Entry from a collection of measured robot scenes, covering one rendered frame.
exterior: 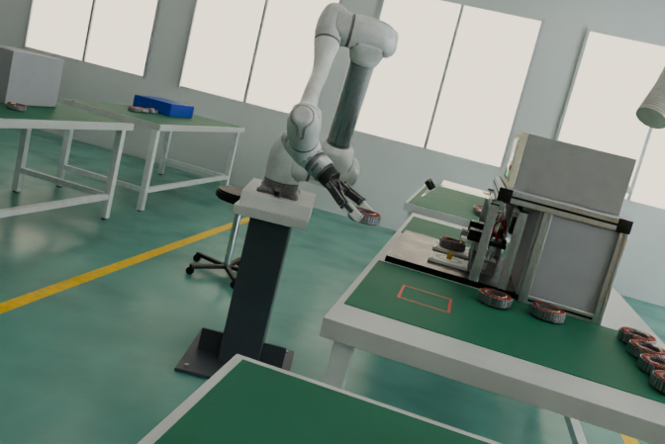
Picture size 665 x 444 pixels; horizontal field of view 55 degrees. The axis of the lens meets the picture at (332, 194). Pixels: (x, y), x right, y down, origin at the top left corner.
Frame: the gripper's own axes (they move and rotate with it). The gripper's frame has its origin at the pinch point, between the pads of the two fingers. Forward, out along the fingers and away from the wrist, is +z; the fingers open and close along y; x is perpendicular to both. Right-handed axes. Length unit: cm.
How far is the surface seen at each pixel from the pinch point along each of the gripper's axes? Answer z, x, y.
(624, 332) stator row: 83, 30, -20
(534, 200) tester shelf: 34, 40, -26
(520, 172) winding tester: 22, 42, -35
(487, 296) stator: 46.9, 10.2, -5.4
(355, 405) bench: 49, 7, 95
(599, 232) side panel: 56, 46, -32
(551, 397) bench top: 74, 20, 46
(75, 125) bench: -204, -133, -91
